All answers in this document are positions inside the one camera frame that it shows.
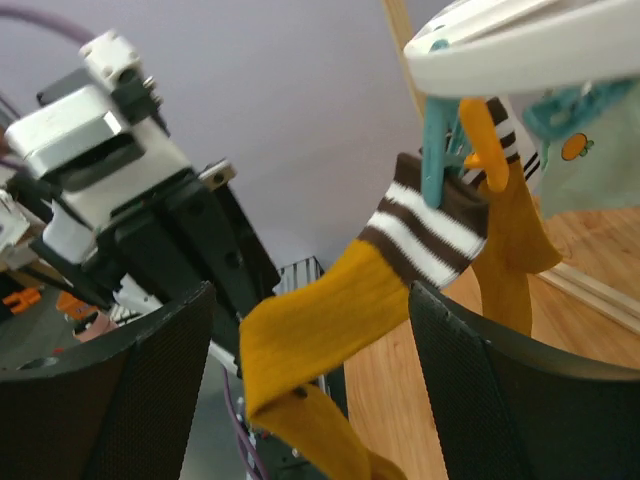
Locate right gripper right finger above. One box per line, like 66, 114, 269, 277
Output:
409, 282, 639, 479

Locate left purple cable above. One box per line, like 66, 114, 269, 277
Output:
0, 7, 96, 174

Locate mustard yellow sock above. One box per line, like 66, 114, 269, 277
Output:
458, 97, 562, 336
240, 153, 489, 479

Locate white round clip hanger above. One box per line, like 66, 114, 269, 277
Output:
404, 0, 639, 98

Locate white sock black stripes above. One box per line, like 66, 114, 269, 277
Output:
462, 97, 544, 194

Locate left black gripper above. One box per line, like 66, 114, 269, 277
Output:
29, 169, 281, 356

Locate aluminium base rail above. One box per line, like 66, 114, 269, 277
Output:
277, 254, 334, 396

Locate wooden drying rack frame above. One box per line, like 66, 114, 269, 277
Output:
382, 0, 426, 124

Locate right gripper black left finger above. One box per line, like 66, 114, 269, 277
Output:
1, 283, 215, 479

